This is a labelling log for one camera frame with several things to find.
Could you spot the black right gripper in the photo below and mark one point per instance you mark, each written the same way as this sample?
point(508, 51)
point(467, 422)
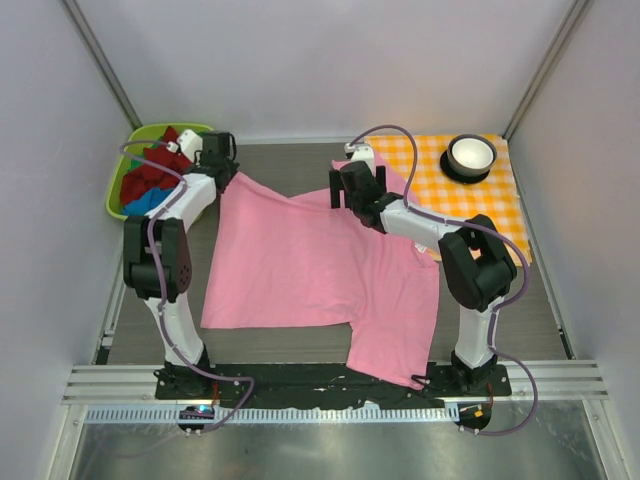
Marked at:
point(345, 181)

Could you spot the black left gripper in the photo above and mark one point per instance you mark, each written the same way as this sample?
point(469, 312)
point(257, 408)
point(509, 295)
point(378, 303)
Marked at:
point(226, 170)

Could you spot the orange checkered cloth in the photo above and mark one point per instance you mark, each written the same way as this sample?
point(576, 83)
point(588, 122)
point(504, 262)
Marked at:
point(496, 196)

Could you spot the lime green plastic basket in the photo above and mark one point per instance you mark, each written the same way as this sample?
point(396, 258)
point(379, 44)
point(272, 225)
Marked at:
point(112, 200)

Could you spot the pink t shirt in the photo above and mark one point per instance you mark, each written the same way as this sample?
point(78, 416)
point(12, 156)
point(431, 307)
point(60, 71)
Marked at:
point(281, 262)

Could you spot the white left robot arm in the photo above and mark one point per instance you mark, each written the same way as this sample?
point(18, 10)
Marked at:
point(156, 257)

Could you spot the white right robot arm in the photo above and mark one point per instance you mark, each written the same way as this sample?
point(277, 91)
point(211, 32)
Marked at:
point(477, 267)

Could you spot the dark red t shirt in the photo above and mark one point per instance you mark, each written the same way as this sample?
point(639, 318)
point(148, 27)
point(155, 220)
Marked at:
point(139, 180)

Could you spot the blue t shirt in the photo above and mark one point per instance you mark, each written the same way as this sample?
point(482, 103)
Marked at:
point(147, 202)

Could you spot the green t shirt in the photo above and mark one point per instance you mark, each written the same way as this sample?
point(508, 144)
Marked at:
point(132, 162)

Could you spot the white bowl with dark rim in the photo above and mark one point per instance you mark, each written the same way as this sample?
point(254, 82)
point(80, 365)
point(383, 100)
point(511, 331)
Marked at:
point(468, 159)

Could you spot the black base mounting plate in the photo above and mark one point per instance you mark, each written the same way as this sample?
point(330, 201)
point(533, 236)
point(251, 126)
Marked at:
point(327, 386)

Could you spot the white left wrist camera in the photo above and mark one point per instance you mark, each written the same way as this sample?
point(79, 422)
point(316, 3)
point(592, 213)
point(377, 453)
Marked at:
point(188, 143)

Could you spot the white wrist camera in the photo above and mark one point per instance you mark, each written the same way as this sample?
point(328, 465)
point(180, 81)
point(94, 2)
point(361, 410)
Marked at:
point(361, 151)
point(188, 143)

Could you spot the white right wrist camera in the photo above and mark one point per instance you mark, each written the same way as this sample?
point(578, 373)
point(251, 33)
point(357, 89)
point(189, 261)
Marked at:
point(361, 151)

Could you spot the white slotted cable duct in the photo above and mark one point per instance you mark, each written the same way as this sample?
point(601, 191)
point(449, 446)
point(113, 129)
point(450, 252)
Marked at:
point(197, 414)

